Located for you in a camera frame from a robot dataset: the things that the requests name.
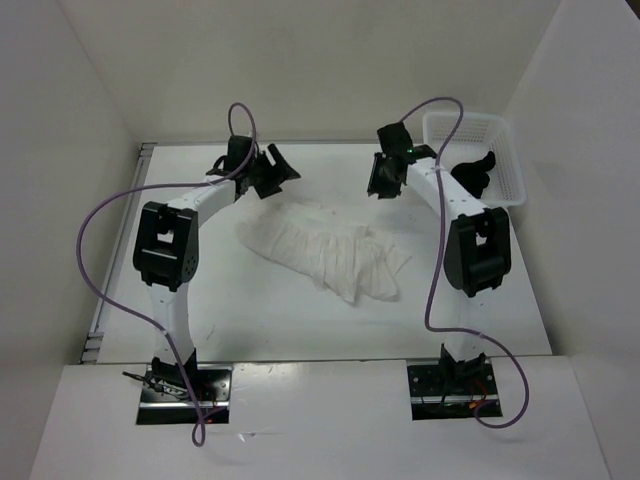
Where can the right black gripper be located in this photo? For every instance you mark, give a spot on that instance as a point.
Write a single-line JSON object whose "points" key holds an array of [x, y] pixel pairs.
{"points": [[376, 185]]}

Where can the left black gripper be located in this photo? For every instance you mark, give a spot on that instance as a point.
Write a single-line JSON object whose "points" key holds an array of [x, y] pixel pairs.
{"points": [[278, 173]]}

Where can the white skirt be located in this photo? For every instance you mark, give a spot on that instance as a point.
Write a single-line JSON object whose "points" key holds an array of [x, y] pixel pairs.
{"points": [[348, 257]]}

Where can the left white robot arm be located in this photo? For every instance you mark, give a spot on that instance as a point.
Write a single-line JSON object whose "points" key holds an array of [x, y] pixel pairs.
{"points": [[167, 247]]}

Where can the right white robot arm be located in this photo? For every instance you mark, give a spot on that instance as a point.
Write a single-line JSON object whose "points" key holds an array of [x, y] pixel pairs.
{"points": [[476, 257]]}

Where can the black folded skirt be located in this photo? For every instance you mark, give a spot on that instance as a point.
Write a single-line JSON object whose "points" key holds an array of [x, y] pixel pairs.
{"points": [[474, 176]]}

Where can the white plastic basket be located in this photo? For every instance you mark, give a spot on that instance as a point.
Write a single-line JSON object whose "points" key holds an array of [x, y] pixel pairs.
{"points": [[476, 136]]}

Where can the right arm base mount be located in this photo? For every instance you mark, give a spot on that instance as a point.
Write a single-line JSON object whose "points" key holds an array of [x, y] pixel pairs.
{"points": [[433, 398]]}

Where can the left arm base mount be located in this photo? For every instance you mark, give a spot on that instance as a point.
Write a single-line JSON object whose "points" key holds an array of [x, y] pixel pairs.
{"points": [[163, 403]]}

